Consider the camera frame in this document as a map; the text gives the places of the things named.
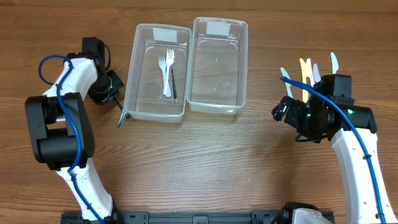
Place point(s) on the silver metal fork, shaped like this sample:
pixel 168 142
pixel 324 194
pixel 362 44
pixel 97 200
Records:
pixel 124 115

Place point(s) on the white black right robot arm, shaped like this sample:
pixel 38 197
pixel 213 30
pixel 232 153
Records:
pixel 330 113

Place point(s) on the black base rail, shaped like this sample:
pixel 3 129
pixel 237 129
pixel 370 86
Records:
pixel 253 217

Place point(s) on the translucent white plastic knife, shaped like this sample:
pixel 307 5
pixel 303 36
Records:
pixel 316 73

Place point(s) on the small white plastic fork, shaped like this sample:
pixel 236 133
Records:
pixel 162 66

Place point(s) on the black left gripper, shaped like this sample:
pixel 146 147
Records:
pixel 109 88

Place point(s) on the clear plastic container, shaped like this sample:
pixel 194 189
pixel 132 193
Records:
pixel 218 77
pixel 144 98

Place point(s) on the clear plastic left container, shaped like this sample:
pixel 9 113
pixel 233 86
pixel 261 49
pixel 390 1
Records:
pixel 144 98

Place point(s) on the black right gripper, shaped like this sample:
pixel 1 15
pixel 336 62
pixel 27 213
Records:
pixel 289 111

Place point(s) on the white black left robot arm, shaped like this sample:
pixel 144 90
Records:
pixel 61 134

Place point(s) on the clear plastic right container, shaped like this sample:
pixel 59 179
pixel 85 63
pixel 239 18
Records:
pixel 218 77

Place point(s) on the cream plastic knife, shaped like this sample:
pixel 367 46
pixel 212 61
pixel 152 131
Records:
pixel 310 71

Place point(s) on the black handled fork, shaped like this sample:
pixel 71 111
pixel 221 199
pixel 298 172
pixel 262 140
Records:
pixel 174 87

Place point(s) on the yellow plastic knife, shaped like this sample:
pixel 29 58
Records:
pixel 304 71

